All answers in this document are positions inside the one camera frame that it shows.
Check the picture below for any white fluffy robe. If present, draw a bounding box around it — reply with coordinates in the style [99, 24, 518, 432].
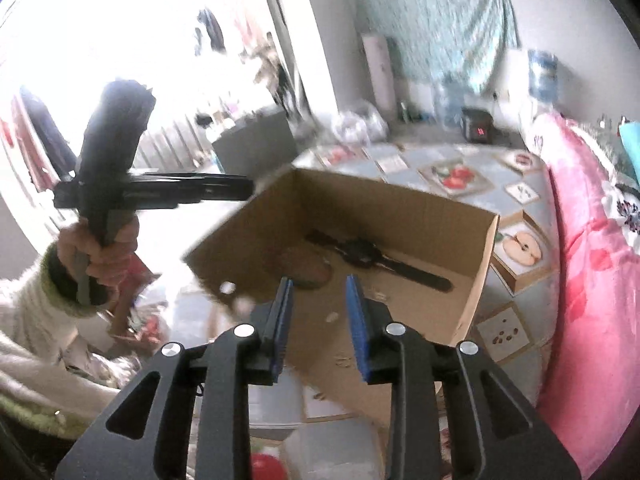
[0, 330, 131, 441]

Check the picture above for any person's left forearm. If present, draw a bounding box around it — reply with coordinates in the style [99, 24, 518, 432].
[0, 242, 113, 356]

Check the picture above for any teal patterned curtain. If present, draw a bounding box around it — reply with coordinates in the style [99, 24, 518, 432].
[352, 0, 521, 95]

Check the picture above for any white plastic bag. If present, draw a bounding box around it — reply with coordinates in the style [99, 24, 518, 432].
[331, 101, 389, 144]

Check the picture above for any pink floral blanket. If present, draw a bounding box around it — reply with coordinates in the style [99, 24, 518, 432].
[520, 112, 640, 480]

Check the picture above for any blue water jug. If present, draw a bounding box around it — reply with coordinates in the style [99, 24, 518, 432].
[527, 49, 559, 104]

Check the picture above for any multicolour bead bracelet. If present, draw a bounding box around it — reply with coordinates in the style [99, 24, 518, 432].
[279, 247, 334, 292]

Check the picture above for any translucent plastic container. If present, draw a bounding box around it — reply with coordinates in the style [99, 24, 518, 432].
[280, 420, 387, 480]

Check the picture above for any black digital clock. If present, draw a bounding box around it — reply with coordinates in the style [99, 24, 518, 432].
[460, 107, 497, 142]

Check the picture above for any person's left hand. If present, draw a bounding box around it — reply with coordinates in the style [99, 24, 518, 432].
[57, 215, 142, 306]

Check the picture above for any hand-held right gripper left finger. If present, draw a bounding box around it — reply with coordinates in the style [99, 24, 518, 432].
[55, 276, 296, 480]

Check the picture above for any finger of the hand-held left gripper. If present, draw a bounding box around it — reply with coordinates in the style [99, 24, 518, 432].
[200, 172, 256, 205]

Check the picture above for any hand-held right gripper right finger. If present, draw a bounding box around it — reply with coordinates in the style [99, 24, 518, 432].
[346, 274, 581, 480]

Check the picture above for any fruit print tablecloth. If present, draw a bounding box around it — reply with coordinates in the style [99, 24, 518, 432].
[250, 142, 561, 480]

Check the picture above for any brown cardboard box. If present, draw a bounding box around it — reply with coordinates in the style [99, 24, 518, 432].
[182, 167, 501, 431]

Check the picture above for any dark grey cabinet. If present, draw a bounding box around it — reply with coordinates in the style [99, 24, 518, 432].
[212, 107, 299, 176]

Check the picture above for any black purple smart watch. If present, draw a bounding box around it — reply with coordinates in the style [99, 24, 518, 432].
[305, 229, 456, 294]

